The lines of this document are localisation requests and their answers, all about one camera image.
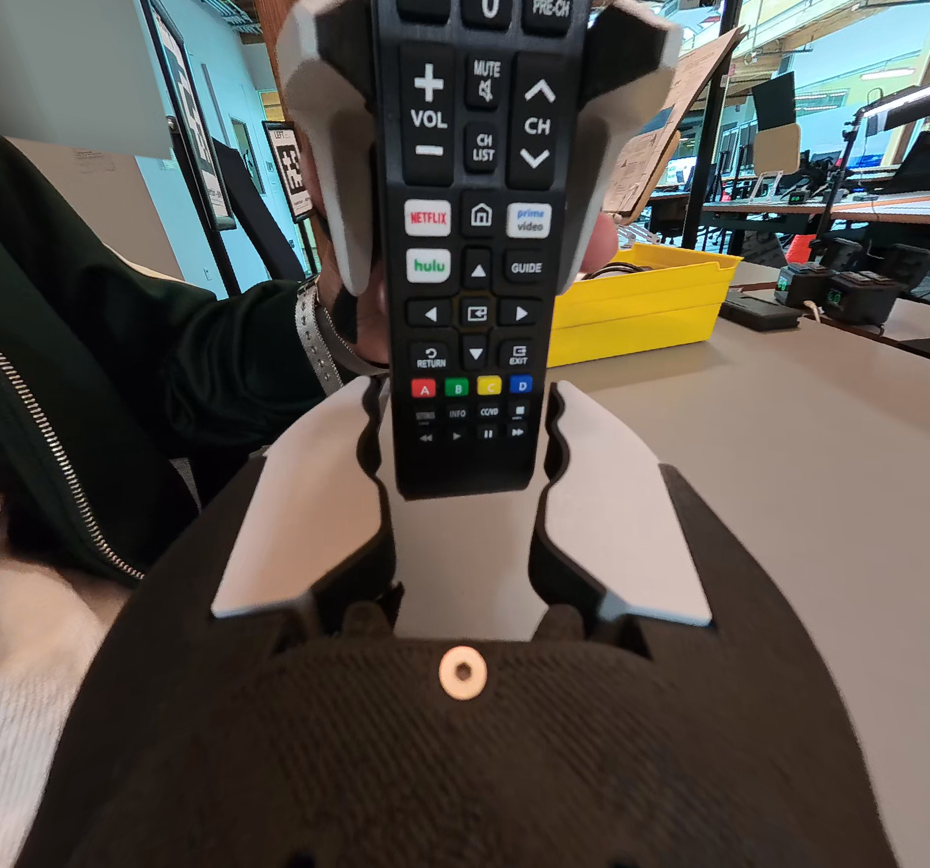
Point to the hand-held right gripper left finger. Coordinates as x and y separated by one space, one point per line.
312 512

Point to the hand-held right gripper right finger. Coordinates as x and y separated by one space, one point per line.
625 519

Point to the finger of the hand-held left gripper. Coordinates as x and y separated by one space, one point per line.
617 127
327 141

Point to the black remote control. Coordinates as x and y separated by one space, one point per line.
479 178

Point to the yellow plastic bin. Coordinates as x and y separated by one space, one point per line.
639 316

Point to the person's left forearm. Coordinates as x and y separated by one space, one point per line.
218 359

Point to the grey desk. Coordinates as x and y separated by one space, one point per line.
799 483

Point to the person's left hand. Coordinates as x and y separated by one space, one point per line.
376 330

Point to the framed marker sign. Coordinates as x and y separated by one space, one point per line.
290 167

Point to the cardboard sheet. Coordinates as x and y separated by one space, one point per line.
690 105

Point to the black pole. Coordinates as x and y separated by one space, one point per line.
716 83

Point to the black office chair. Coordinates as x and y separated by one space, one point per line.
247 214

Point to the tall black framed poster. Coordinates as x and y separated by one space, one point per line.
185 98

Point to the small stand with tan board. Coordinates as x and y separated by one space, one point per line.
776 149

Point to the silver wristwatch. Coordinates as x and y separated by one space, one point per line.
312 345

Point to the black flat box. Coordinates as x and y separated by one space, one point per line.
759 312

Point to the black charging case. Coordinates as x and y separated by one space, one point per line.
861 301
799 287

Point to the dark green zip jacket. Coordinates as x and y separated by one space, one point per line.
72 374

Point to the black lamp bar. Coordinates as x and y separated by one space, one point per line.
901 109

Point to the cream white shirt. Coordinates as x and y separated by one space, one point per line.
43 701

